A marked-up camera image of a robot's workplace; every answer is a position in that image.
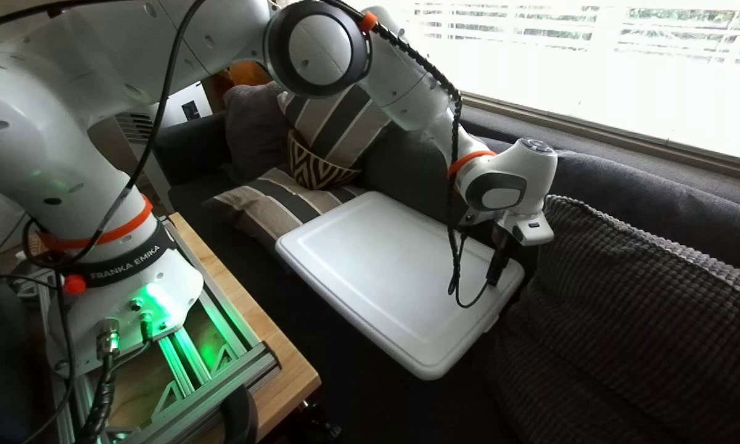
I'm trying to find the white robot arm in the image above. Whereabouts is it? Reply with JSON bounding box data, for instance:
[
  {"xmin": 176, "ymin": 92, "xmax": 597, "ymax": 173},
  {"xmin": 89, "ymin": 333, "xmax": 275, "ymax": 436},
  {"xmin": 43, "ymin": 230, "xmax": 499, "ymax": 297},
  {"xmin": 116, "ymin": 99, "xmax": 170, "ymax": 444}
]
[{"xmin": 0, "ymin": 0, "xmax": 559, "ymax": 377}]

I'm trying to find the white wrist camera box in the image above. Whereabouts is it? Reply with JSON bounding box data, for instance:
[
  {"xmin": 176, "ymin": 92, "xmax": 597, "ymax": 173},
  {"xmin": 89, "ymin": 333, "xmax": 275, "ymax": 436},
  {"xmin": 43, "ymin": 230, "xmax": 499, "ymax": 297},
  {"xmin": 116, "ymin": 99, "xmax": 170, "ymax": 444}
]
[{"xmin": 499, "ymin": 212, "xmax": 556, "ymax": 247}]

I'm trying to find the wooden side table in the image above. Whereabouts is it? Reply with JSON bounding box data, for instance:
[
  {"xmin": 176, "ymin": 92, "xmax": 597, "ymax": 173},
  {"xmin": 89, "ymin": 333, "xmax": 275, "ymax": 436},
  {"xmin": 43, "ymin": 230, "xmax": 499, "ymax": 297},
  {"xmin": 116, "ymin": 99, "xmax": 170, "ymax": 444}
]
[{"xmin": 165, "ymin": 216, "xmax": 321, "ymax": 439}]

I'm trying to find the black tan patterned pillow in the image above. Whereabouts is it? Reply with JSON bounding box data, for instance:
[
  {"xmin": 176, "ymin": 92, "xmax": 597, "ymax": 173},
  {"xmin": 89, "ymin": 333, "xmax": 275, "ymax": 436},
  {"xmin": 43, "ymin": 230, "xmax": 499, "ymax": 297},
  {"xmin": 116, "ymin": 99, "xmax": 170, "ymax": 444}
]
[{"xmin": 286, "ymin": 132, "xmax": 361, "ymax": 190}]

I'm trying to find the striped throw pillow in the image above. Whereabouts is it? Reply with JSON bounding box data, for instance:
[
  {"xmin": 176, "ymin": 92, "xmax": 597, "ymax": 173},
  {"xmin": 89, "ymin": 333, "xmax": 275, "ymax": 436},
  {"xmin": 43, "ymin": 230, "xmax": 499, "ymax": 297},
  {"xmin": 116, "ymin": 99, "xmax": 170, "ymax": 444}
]
[{"xmin": 276, "ymin": 87, "xmax": 391, "ymax": 169}]

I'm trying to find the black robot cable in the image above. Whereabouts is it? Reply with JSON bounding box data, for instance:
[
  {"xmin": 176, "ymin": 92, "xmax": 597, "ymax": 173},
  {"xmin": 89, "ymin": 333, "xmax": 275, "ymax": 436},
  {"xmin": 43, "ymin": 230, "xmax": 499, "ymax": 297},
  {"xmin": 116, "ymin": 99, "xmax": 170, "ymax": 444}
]
[{"xmin": 0, "ymin": 0, "xmax": 514, "ymax": 444}]

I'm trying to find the dark grey sofa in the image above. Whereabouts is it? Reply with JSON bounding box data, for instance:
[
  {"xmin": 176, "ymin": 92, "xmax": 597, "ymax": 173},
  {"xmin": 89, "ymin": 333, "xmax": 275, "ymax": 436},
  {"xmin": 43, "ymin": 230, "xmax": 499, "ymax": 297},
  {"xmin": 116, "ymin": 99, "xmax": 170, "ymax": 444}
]
[{"xmin": 155, "ymin": 87, "xmax": 740, "ymax": 444}]

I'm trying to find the striped flat cushion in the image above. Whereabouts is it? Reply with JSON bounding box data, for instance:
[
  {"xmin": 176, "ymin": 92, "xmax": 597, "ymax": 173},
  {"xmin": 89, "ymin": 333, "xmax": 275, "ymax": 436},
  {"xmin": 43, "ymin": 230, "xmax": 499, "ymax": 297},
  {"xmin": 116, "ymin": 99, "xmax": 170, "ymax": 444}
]
[{"xmin": 213, "ymin": 169, "xmax": 363, "ymax": 250}]

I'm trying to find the dark textured cushion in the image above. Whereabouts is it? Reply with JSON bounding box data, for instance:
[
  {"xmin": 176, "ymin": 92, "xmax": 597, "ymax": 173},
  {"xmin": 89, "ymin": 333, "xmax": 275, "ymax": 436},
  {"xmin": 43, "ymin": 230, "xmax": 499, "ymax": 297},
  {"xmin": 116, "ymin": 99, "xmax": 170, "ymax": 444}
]
[{"xmin": 485, "ymin": 195, "xmax": 740, "ymax": 444}]

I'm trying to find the white air purifier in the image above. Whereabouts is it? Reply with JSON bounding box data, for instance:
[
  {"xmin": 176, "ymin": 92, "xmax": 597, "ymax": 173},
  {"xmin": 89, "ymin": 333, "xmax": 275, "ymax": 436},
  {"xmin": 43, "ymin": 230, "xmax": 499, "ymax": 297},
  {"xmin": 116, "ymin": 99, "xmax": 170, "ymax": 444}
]
[{"xmin": 108, "ymin": 79, "xmax": 215, "ymax": 149}]

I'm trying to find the green aluminium mounting frame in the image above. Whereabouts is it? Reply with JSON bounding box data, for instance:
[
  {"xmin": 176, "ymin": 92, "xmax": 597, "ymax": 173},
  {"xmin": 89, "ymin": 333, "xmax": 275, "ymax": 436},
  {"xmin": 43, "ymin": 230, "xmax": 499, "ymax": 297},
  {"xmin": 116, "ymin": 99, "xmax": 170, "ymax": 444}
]
[{"xmin": 57, "ymin": 285, "xmax": 279, "ymax": 444}]

